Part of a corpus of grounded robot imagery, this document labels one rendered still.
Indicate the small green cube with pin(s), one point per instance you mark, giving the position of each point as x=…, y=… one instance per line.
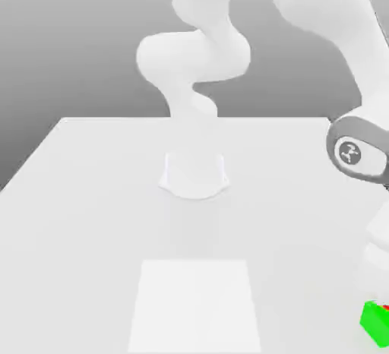
x=374, y=323

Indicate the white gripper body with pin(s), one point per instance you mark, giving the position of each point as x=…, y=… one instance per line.
x=380, y=256

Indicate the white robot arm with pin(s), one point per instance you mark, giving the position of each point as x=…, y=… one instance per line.
x=194, y=56

